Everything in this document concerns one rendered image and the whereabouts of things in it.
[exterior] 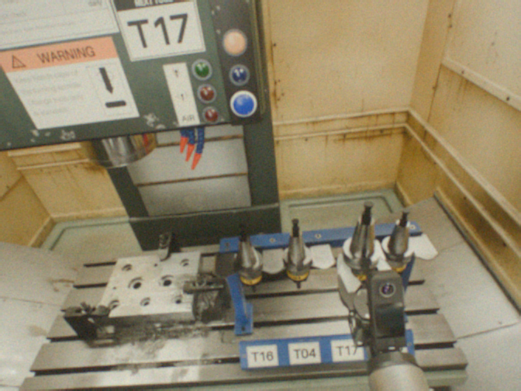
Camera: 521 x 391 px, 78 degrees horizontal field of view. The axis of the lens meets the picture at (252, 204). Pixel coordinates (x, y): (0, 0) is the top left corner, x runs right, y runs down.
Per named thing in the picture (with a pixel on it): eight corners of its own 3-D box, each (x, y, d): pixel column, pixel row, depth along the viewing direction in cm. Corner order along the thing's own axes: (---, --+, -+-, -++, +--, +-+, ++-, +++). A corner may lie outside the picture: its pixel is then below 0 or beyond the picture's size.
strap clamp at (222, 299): (230, 308, 102) (222, 277, 92) (189, 311, 103) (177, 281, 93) (231, 299, 104) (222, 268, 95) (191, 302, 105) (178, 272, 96)
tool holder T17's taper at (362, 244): (370, 238, 59) (375, 210, 55) (378, 257, 56) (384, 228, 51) (346, 240, 59) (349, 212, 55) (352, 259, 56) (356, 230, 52)
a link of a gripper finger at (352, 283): (325, 274, 64) (346, 313, 57) (326, 254, 61) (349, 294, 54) (339, 269, 65) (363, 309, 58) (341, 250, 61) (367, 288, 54)
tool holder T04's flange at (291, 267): (307, 250, 77) (307, 243, 75) (314, 270, 72) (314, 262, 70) (281, 254, 76) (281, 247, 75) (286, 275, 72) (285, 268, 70)
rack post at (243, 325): (253, 333, 94) (237, 267, 76) (234, 335, 94) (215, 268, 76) (252, 304, 102) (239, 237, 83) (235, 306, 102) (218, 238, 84)
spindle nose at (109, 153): (160, 128, 80) (144, 79, 73) (159, 159, 68) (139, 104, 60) (94, 141, 79) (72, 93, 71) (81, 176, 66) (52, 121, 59)
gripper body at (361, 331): (344, 316, 59) (362, 388, 50) (348, 288, 53) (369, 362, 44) (388, 313, 58) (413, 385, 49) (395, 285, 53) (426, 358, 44)
